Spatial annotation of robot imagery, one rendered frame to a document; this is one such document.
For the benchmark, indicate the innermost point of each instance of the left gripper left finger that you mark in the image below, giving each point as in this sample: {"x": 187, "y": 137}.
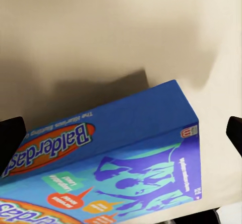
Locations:
{"x": 12, "y": 133}

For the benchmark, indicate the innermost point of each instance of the bed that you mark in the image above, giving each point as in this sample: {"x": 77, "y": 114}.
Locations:
{"x": 60, "y": 58}

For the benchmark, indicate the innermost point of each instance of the board game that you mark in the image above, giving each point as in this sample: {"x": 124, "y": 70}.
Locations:
{"x": 120, "y": 161}

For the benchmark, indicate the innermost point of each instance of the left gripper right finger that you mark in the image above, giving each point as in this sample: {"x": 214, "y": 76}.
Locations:
{"x": 234, "y": 132}

